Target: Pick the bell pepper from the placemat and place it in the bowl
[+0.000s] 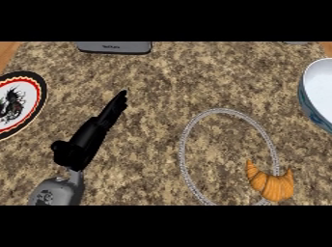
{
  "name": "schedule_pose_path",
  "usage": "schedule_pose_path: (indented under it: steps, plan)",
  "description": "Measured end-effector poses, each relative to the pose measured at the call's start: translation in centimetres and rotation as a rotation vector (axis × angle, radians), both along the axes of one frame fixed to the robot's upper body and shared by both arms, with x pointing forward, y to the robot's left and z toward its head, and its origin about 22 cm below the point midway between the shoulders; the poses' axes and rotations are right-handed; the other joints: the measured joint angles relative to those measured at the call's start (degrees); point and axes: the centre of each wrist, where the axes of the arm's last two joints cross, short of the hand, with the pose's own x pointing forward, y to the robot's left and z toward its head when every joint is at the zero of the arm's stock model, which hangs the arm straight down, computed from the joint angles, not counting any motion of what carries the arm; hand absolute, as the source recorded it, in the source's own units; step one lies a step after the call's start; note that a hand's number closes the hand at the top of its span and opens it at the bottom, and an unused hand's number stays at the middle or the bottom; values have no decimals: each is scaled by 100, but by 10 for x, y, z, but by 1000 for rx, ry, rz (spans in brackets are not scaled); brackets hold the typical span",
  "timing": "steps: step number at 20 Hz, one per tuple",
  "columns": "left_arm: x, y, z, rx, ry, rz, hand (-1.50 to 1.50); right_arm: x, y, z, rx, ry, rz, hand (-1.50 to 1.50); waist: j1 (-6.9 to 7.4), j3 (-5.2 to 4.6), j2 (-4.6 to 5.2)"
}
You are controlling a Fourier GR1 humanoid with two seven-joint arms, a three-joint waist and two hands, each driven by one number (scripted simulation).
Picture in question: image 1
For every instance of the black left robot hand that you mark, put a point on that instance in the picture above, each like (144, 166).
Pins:
(88, 138)

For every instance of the orange croissant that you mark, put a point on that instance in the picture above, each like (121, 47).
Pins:
(270, 186)

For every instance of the round dragon print placemat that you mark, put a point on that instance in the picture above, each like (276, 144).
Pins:
(17, 106)

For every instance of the white bowl with blue pattern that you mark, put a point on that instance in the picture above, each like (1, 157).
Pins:
(320, 93)

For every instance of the small grey edge object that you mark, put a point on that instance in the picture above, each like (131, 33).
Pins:
(295, 42)

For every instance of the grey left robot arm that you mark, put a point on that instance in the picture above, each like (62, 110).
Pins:
(59, 190)

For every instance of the grey flat appliance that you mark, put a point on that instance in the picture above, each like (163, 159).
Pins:
(113, 47)

